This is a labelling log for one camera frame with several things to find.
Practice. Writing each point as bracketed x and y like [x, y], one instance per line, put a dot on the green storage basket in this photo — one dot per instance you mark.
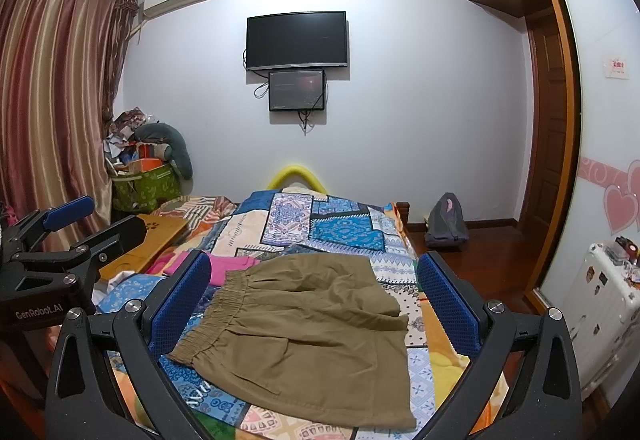
[145, 192]

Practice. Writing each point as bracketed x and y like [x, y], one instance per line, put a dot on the grey plush toy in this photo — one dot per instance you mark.
[175, 153]

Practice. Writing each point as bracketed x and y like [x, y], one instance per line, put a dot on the black wall television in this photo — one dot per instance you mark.
[313, 39]

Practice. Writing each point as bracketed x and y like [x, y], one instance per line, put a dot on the wooden lap table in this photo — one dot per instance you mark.
[161, 231]

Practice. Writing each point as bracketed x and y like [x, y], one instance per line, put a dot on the orange yellow fleece blanket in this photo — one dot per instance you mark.
[447, 365]

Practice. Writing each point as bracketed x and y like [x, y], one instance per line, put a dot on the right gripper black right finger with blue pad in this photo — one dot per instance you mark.
[543, 403]

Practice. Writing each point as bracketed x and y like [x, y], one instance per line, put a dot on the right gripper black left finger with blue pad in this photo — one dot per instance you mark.
[83, 398]

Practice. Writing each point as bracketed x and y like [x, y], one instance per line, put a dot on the small black wall monitor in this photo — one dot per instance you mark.
[297, 91]

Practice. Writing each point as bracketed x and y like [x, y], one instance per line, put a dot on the grey backpack on floor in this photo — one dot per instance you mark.
[445, 225]

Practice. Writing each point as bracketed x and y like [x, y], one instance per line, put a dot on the striped red curtain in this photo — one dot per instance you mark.
[61, 61]

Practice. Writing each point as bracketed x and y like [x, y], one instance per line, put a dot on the pink garment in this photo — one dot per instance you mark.
[219, 265]

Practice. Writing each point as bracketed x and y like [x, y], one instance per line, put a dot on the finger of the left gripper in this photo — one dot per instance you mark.
[30, 231]
[97, 250]

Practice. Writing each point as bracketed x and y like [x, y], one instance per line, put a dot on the olive khaki shorts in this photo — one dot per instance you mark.
[313, 336]

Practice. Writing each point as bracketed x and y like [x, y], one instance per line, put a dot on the wooden door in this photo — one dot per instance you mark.
[546, 164]

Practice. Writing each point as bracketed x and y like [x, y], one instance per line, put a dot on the yellow foam headboard arc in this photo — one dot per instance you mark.
[296, 171]

